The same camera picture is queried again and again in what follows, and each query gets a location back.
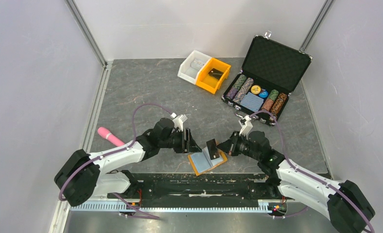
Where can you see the yellow dealer button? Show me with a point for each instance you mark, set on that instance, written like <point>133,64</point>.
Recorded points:
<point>256,89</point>

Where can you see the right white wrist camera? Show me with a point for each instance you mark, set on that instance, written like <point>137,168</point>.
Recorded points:
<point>246,125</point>

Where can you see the yellow plastic bin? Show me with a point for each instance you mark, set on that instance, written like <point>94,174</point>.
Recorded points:
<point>209,83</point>

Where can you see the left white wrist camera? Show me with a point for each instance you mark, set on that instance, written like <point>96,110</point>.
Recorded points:
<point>178,121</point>

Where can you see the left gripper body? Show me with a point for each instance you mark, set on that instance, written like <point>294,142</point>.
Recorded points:
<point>179,145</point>

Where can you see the blue dealer button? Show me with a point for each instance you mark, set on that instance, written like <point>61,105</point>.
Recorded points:
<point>263,94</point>

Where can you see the white plastic bin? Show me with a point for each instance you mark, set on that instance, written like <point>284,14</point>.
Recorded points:
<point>186,72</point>

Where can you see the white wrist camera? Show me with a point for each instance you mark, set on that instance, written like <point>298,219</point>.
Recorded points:
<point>178,121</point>
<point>246,125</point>

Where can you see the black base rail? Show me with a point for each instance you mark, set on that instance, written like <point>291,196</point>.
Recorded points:
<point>186,190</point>

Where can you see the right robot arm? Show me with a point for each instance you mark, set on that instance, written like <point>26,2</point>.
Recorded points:
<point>342,203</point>

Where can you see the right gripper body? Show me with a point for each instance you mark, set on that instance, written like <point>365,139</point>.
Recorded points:
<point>240,143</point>

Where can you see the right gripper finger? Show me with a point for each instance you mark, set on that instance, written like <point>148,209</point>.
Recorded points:
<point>227,145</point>
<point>230,152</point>

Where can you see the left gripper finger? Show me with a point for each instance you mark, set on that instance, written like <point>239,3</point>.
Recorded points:
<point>188,137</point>
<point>193,147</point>

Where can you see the clear item in white bin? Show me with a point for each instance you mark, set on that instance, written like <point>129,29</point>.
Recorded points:
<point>197,64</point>

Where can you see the yellow leather card holder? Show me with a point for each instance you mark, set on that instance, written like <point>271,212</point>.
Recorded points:
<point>202,163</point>

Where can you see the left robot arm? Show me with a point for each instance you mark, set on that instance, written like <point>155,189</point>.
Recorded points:
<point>86,175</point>

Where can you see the black poker chip case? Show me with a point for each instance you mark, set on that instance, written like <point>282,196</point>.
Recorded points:
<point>273,66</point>

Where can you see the pink cylindrical toy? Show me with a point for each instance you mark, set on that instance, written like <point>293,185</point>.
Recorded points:
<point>106,134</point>

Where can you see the dark card in yellow bin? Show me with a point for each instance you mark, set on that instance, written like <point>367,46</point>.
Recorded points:
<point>215,73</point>

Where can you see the blue playing card deck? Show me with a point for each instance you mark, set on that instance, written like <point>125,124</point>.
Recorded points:
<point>252,102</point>

